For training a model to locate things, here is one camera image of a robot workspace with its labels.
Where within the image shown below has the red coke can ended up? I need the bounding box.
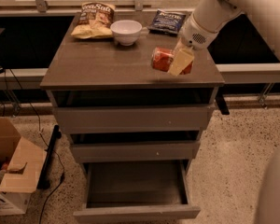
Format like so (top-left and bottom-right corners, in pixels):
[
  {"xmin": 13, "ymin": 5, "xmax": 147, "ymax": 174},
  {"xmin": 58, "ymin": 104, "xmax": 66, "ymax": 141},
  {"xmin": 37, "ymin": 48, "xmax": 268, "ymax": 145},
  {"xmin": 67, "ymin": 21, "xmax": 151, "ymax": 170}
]
[{"xmin": 151, "ymin": 48, "xmax": 180, "ymax": 73}]

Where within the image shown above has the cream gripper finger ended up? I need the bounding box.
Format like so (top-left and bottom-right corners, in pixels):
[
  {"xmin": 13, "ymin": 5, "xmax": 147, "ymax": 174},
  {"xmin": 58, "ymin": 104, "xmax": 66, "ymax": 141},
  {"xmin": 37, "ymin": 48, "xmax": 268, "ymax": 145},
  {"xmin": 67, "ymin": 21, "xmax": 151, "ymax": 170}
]
[{"xmin": 168, "ymin": 48, "xmax": 194, "ymax": 76}]

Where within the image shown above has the white bowl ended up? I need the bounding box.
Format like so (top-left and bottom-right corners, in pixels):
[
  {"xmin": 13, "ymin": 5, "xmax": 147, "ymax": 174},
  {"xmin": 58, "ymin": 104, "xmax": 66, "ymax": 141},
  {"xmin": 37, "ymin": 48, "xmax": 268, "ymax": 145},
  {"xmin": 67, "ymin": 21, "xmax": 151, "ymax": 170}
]
[{"xmin": 110, "ymin": 20, "xmax": 142, "ymax": 46}]

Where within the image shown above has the black floor stand bar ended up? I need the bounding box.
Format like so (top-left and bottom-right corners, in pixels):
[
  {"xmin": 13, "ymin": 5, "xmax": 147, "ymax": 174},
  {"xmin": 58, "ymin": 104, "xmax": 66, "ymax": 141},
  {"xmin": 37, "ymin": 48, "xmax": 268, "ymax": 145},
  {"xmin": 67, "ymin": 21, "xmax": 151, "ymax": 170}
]
[{"xmin": 37, "ymin": 125, "xmax": 62, "ymax": 189}]

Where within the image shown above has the yellow sea salt chip bag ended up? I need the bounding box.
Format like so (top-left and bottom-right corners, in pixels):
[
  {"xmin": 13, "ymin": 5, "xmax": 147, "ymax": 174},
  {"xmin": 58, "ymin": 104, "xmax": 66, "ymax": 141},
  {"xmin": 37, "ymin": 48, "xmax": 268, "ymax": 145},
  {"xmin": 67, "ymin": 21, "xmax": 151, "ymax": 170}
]
[{"xmin": 71, "ymin": 2, "xmax": 115, "ymax": 39}]

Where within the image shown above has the grey bottom drawer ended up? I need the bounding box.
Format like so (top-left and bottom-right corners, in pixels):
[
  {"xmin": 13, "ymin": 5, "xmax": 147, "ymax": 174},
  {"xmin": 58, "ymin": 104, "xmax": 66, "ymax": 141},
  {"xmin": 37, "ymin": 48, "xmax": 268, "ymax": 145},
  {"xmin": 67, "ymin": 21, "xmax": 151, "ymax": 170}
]
[{"xmin": 74, "ymin": 161, "xmax": 200, "ymax": 224}]

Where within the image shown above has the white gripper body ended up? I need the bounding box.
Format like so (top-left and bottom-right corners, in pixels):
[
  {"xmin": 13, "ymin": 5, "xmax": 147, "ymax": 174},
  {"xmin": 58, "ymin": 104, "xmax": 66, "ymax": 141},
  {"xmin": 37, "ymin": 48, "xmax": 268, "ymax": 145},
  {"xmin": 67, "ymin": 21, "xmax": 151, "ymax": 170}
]
[{"xmin": 180, "ymin": 14, "xmax": 218, "ymax": 49}]

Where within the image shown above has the grey drawer cabinet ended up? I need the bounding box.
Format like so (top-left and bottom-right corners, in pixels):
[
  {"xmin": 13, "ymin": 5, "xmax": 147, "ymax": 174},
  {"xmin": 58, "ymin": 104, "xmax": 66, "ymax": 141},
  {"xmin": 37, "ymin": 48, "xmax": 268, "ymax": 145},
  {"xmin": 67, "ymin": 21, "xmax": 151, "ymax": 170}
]
[{"xmin": 39, "ymin": 10, "xmax": 226, "ymax": 224}]

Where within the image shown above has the grey middle drawer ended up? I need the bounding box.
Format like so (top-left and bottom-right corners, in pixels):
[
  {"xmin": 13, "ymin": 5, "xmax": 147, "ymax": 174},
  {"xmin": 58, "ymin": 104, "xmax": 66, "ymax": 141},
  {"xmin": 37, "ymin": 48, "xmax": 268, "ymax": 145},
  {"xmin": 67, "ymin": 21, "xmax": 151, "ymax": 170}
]
[{"xmin": 71, "ymin": 131, "xmax": 200, "ymax": 163}]

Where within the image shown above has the grey top drawer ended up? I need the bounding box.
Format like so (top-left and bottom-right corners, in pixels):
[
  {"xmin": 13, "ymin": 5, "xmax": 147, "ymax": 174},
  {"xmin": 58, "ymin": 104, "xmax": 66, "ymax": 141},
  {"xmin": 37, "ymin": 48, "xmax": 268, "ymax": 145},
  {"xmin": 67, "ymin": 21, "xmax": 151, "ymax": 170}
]
[{"xmin": 54, "ymin": 105, "xmax": 215, "ymax": 134}]

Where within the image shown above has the open cardboard box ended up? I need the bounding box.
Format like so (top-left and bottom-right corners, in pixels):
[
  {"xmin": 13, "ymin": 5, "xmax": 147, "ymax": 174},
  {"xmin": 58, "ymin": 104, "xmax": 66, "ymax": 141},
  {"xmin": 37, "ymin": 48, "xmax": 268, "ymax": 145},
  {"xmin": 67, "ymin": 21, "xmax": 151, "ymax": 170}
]
[{"xmin": 0, "ymin": 118, "xmax": 47, "ymax": 216}]

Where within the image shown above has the black cable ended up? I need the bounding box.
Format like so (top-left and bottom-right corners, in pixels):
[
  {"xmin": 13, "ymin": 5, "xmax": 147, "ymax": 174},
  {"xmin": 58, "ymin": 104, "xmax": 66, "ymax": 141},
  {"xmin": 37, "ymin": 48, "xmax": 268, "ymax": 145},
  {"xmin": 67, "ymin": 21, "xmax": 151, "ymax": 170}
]
[{"xmin": 3, "ymin": 68, "xmax": 66, "ymax": 224}]

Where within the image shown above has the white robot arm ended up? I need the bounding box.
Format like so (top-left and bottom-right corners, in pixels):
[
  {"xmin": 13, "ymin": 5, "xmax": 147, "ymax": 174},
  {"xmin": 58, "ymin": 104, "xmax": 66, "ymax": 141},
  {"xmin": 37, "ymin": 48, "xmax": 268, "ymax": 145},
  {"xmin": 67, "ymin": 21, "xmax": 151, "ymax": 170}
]
[{"xmin": 169, "ymin": 0, "xmax": 280, "ymax": 224}]

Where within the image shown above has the blue chip bag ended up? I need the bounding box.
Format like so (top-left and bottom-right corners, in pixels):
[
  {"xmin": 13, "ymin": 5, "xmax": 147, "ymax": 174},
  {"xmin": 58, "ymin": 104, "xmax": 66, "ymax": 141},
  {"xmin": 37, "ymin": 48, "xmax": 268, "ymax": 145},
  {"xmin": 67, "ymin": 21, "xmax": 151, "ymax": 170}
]
[{"xmin": 147, "ymin": 9, "xmax": 186, "ymax": 35}]

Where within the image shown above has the grey drawer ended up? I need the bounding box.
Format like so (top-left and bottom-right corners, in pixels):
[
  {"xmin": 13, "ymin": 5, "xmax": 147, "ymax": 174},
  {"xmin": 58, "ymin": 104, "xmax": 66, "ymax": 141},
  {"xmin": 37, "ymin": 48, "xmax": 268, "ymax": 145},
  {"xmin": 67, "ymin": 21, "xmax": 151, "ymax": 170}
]
[
  {"xmin": 71, "ymin": 131, "xmax": 200, "ymax": 163},
  {"xmin": 54, "ymin": 105, "xmax": 215, "ymax": 134},
  {"xmin": 74, "ymin": 161, "xmax": 200, "ymax": 224}
]

